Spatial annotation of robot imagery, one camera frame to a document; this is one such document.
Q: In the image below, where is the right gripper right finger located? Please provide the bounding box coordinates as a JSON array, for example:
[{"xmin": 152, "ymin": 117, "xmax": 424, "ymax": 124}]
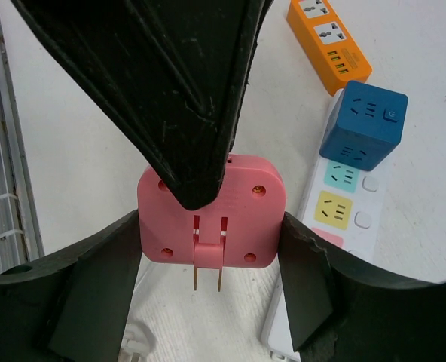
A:
[{"xmin": 279, "ymin": 213, "xmax": 446, "ymax": 361}]

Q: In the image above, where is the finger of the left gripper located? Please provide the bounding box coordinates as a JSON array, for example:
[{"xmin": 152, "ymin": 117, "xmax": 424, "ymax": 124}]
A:
[{"xmin": 14, "ymin": 0, "xmax": 270, "ymax": 210}]

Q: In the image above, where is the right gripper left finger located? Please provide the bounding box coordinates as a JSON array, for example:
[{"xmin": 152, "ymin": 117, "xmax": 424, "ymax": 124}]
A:
[{"xmin": 0, "ymin": 210, "xmax": 142, "ymax": 361}]

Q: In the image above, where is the white multicolour power strip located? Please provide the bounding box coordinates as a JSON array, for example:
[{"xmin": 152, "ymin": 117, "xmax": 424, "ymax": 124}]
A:
[{"xmin": 119, "ymin": 88, "xmax": 393, "ymax": 362}]

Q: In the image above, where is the pink plug adapter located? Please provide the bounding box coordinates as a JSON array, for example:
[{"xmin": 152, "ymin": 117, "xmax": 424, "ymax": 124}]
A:
[{"xmin": 137, "ymin": 155, "xmax": 286, "ymax": 272}]

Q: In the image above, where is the blue cube socket adapter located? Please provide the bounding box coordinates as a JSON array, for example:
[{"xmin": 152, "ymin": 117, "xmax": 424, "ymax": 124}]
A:
[{"xmin": 319, "ymin": 81, "xmax": 408, "ymax": 171}]

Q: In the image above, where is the orange power strip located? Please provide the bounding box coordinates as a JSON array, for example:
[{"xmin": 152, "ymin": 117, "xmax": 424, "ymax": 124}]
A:
[{"xmin": 286, "ymin": 0, "xmax": 372, "ymax": 96}]

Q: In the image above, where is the aluminium frame rail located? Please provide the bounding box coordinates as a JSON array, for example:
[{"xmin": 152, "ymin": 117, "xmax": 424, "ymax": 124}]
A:
[{"xmin": 0, "ymin": 21, "xmax": 44, "ymax": 274}]

